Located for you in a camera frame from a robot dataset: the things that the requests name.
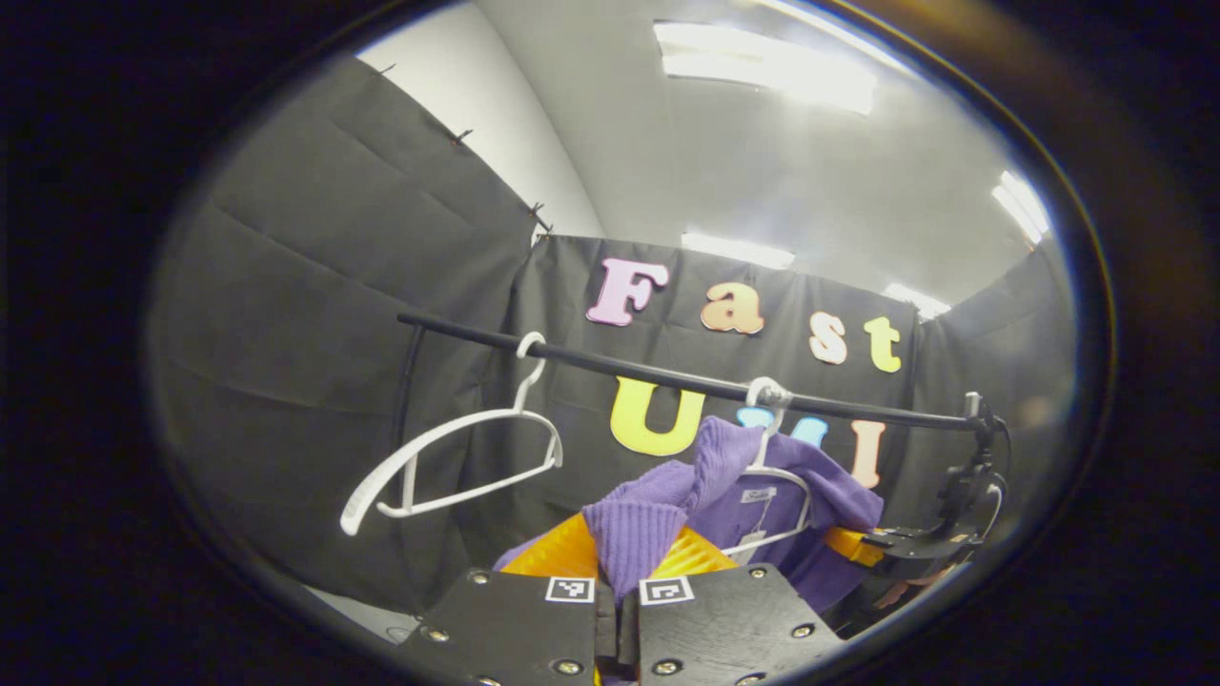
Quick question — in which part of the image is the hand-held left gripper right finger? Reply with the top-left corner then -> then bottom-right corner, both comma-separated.
620,527 -> 847,686

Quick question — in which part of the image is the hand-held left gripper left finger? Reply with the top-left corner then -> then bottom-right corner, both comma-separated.
396,512 -> 622,686

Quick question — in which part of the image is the purple knit jacket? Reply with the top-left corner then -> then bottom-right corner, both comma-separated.
491,416 -> 885,615

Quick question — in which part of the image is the white clothes hanger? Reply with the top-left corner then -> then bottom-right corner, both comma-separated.
722,377 -> 813,558
340,332 -> 564,537

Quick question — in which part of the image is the black clothes rack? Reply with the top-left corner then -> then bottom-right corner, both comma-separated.
393,311 -> 987,458

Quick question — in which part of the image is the black backdrop cloth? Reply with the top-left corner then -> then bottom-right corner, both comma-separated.
152,57 -> 1073,620

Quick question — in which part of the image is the large ceiling light panel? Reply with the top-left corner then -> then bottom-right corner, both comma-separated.
653,19 -> 878,117

